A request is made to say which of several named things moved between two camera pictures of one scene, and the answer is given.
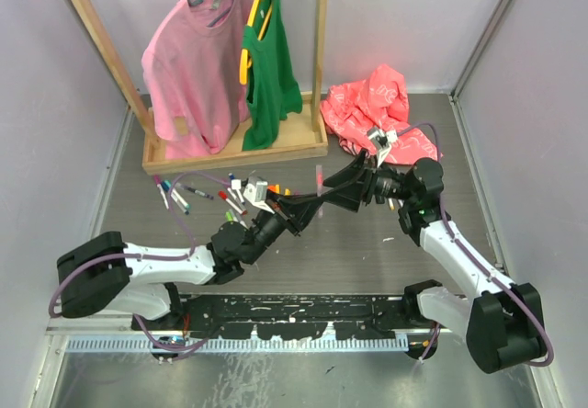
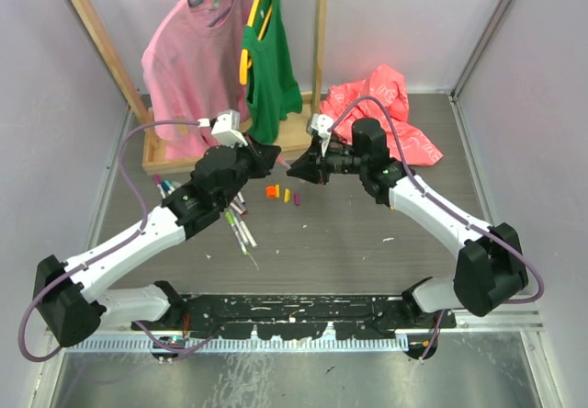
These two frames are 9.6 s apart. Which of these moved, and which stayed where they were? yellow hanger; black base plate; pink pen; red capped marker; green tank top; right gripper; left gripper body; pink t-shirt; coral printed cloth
Moved: left gripper body; right gripper; pink pen
Stayed: pink t-shirt; yellow hanger; coral printed cloth; black base plate; red capped marker; green tank top
